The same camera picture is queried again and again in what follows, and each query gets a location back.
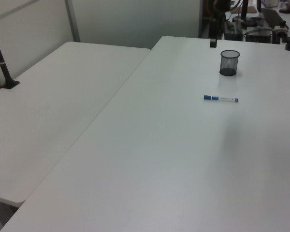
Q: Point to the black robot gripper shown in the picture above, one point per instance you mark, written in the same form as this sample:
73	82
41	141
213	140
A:
221	4

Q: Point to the blue and white marker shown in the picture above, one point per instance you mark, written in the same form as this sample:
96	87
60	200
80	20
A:
221	98

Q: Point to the dark green box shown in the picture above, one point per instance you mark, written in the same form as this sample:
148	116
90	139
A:
234	30

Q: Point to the black monitor stand with base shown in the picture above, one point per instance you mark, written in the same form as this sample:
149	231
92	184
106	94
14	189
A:
245	18

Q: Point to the black mesh pen cup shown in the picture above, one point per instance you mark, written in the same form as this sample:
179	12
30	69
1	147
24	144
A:
229	64

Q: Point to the brown desk mat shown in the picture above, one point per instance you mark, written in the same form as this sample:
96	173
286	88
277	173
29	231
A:
251	9

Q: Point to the black electronics box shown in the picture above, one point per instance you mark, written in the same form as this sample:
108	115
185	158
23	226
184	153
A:
259	35

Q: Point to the black keyboard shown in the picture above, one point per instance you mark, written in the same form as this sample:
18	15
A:
271	17

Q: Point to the blue and white box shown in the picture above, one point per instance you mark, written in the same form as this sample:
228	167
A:
269	3

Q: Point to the white device with black knob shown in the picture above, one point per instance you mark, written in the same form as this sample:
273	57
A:
281	29

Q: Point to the black computer mouse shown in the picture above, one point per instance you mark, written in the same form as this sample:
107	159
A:
284	10

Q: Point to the grey partition frame post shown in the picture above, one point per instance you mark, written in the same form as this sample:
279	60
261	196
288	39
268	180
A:
72	20

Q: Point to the black camera stand with base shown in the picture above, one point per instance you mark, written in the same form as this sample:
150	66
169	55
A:
1	59

